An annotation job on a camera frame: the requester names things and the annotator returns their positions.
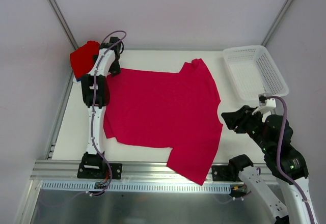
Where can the white slotted cable duct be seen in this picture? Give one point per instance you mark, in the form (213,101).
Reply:
(137,187)

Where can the white plastic mesh basket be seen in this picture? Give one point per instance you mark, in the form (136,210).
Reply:
(252,71)

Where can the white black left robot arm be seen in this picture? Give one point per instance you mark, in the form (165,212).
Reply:
(96,97)

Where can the folded red t-shirt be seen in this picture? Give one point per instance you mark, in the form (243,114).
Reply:
(81,60)

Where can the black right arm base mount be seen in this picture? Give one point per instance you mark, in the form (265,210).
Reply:
(224,173)

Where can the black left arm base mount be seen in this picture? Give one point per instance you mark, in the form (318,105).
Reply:
(112,170)

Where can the aluminium mounting rail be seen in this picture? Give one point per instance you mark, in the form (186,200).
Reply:
(154,172)

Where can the crimson pink t-shirt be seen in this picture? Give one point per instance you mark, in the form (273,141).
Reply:
(168,110)

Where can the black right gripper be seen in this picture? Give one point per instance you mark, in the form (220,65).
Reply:
(239,118)

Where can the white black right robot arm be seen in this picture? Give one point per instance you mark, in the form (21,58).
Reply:
(273,135)

